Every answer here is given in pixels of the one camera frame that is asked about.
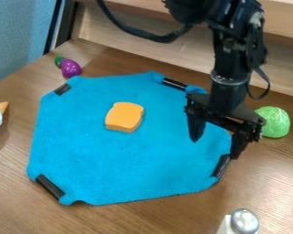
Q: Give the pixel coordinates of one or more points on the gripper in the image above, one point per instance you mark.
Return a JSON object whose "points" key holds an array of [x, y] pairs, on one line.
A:
{"points": [[224, 105]]}

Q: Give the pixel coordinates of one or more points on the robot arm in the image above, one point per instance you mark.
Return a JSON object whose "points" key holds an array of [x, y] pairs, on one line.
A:
{"points": [[234, 45]]}

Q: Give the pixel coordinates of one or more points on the green toy cabbage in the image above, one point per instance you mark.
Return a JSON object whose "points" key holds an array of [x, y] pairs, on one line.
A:
{"points": [[274, 121]]}

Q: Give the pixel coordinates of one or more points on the silver knob on white block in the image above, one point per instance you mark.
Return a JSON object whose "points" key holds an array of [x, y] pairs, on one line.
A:
{"points": [[240, 221]]}

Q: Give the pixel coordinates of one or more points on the blue cloth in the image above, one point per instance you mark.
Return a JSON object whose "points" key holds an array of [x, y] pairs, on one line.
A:
{"points": [[124, 143]]}

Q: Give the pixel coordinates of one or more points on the orange toy bread slice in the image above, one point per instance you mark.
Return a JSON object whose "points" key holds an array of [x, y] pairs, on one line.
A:
{"points": [[124, 116]]}

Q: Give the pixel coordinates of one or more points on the purple toy eggplant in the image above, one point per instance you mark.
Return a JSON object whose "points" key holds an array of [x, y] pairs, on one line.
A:
{"points": [[68, 67]]}

